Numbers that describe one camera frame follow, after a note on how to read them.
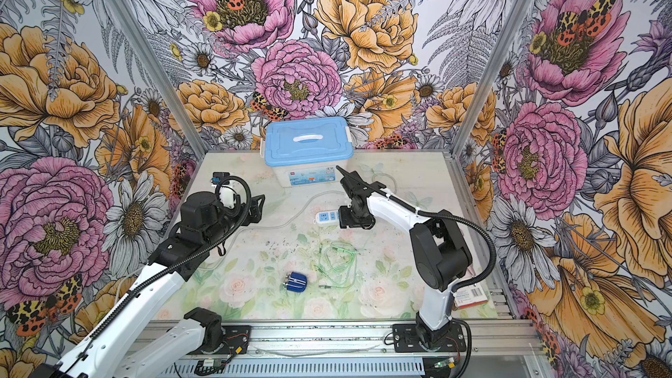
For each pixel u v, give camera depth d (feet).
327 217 3.18
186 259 1.65
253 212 2.39
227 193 2.14
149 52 2.92
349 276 2.84
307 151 3.28
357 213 2.55
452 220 1.62
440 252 1.59
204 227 1.83
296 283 2.67
